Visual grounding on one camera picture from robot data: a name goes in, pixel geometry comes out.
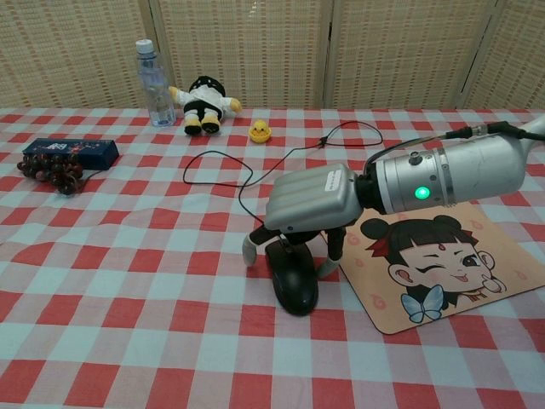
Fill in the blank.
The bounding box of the bamboo folding screen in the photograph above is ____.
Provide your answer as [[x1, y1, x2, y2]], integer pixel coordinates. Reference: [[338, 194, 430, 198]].
[[0, 0, 545, 111]]

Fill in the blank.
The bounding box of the dark red bead bracelet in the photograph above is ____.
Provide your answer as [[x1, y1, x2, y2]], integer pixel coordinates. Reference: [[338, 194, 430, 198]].
[[16, 152, 97, 198]]

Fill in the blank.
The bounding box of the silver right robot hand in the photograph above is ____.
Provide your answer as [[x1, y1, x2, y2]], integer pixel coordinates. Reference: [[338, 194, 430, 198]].
[[242, 163, 365, 279]]

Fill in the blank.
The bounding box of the dark blue rectangular box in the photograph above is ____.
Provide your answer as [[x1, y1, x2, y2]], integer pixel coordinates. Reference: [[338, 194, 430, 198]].
[[21, 138, 119, 170]]

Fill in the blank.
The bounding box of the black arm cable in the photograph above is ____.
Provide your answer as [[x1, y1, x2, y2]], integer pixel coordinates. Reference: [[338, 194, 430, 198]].
[[365, 120, 545, 172]]

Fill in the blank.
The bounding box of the thin black mouse cable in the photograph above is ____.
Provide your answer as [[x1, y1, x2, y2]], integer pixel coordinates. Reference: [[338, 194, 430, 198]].
[[182, 121, 383, 242]]

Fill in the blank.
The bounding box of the clear plastic water bottle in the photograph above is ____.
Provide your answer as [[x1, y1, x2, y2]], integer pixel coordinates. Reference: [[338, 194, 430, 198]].
[[135, 37, 175, 128]]

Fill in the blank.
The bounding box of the cartoon girl mouse pad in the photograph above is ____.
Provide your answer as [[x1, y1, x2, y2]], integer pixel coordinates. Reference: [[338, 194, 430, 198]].
[[339, 199, 545, 337]]

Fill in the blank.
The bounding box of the small yellow rubber duck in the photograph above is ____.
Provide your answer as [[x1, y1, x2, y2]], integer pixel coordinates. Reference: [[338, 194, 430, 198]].
[[248, 120, 273, 143]]

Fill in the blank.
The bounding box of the plush doll white shirt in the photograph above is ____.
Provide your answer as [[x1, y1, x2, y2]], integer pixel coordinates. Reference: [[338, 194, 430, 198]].
[[168, 75, 243, 136]]

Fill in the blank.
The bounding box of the red white checkered tablecloth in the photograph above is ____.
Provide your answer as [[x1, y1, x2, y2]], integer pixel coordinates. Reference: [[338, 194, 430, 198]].
[[0, 106, 545, 409]]

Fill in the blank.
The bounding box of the black computer mouse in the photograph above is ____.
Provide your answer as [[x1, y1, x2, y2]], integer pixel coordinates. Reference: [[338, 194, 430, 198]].
[[264, 239, 319, 317]]

